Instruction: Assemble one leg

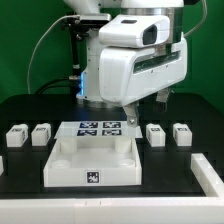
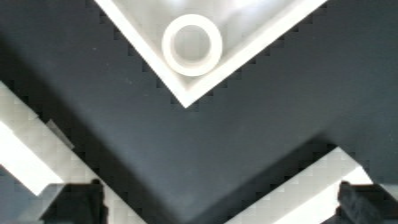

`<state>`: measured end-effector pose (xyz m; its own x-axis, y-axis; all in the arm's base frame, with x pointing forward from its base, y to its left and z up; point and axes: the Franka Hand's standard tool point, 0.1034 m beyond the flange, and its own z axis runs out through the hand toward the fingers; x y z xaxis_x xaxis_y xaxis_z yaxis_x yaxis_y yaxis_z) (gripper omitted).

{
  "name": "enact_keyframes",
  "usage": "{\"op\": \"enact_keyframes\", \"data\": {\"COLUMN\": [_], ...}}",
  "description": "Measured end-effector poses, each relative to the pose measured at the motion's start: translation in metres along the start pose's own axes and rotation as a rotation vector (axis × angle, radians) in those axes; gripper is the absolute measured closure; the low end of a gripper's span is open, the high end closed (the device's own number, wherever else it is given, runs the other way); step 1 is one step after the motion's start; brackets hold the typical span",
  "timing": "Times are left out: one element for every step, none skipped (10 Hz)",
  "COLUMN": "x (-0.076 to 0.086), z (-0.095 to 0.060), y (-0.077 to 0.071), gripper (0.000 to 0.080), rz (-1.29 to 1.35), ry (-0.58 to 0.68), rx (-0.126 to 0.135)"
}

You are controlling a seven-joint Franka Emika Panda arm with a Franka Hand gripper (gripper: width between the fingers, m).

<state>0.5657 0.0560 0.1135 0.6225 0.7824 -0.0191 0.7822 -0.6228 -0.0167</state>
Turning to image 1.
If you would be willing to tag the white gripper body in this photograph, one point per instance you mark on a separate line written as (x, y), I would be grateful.
(128, 75)

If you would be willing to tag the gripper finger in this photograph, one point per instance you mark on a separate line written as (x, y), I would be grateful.
(162, 99)
(132, 114)

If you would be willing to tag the white square tabletop tray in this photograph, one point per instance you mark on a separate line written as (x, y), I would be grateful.
(93, 161)

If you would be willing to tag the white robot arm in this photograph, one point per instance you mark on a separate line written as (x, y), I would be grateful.
(134, 48)

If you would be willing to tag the white tag sheet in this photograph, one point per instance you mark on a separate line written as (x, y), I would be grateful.
(97, 128)

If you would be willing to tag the white L-shaped fence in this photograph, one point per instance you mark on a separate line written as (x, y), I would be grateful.
(208, 209)

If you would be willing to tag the white block at left edge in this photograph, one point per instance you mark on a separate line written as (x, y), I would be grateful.
(1, 165)

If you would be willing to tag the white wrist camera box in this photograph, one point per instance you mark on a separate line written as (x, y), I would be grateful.
(134, 31)

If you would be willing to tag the black camera on stand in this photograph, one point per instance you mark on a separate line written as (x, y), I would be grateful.
(86, 28)

